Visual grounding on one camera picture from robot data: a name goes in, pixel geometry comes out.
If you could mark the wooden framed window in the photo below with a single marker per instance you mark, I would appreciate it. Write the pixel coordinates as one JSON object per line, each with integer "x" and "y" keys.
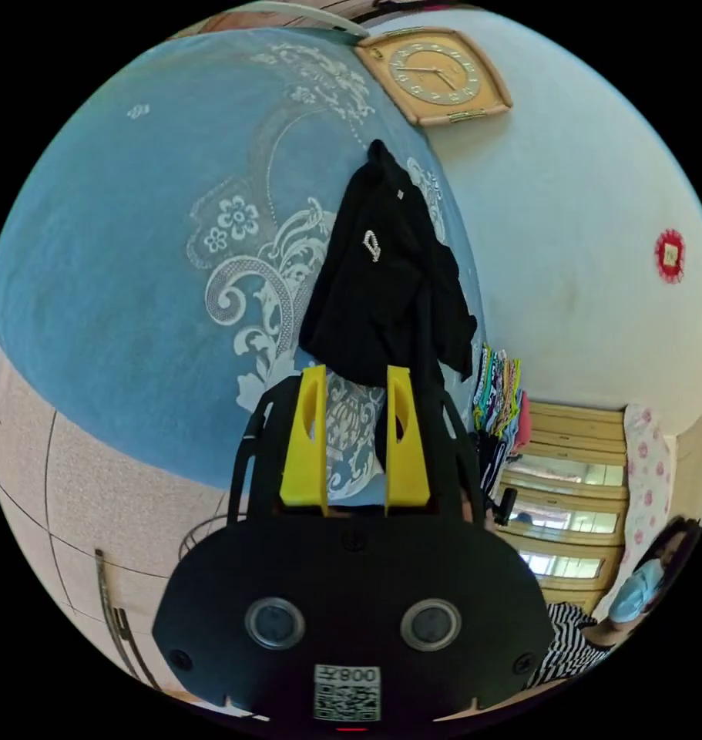
{"x": 564, "y": 509}

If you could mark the floral curtain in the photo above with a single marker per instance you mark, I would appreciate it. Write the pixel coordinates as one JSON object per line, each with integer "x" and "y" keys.
{"x": 645, "y": 480}

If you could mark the pile of clothes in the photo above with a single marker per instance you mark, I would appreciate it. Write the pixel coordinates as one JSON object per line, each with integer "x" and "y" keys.
{"x": 501, "y": 393}

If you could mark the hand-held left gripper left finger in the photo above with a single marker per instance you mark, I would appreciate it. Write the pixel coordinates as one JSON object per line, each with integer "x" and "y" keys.
{"x": 297, "y": 462}

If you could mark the bed with blue patterned sheet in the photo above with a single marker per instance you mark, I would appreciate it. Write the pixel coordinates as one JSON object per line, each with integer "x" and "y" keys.
{"x": 125, "y": 260}

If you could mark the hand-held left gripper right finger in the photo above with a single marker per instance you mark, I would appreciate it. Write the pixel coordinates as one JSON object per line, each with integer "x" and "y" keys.
{"x": 407, "y": 468}

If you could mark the person's body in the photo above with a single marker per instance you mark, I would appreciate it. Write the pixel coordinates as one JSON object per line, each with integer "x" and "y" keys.
{"x": 634, "y": 589}

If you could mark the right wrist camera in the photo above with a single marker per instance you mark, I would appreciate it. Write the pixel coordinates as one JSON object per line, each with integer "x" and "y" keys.
{"x": 505, "y": 504}

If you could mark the red round wall ornament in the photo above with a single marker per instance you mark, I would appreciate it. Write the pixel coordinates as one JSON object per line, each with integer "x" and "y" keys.
{"x": 669, "y": 255}

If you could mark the beige wall clock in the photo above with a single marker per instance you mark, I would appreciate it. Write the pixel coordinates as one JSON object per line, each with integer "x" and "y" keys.
{"x": 434, "y": 72}

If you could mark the black pants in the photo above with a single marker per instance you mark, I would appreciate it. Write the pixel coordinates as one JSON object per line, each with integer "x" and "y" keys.
{"x": 385, "y": 289}

